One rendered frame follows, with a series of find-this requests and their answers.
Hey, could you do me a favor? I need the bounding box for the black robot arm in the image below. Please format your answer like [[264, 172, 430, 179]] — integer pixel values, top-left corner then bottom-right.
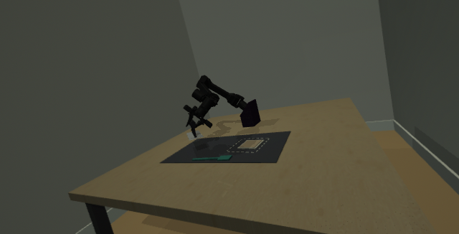
[[191, 75, 247, 110]]

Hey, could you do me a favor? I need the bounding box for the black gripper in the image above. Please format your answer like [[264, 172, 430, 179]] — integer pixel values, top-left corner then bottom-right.
[[183, 104, 212, 128]]

